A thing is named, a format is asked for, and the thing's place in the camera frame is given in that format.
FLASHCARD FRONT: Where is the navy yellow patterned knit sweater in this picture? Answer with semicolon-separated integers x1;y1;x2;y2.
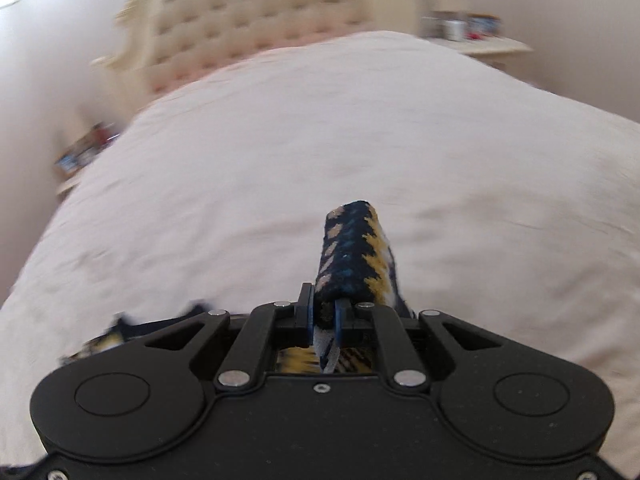
60;200;417;376

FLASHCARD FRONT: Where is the grey jar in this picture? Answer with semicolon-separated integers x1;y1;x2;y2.
420;12;446;39

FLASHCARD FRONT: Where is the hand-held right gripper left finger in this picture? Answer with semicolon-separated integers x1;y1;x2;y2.
131;283;317;391

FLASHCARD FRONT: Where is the blue picture box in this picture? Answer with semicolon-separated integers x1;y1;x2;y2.
54;146;96;175

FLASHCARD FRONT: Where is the cream bedspread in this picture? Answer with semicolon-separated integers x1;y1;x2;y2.
0;30;640;472

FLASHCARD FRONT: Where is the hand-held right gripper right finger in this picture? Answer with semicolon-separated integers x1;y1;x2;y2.
333;298;503;391

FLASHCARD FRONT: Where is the tufted cream headboard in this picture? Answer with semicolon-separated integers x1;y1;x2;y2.
91;0;422;107

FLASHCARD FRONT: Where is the blue white box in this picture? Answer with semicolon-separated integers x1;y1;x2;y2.
467;13;502;36

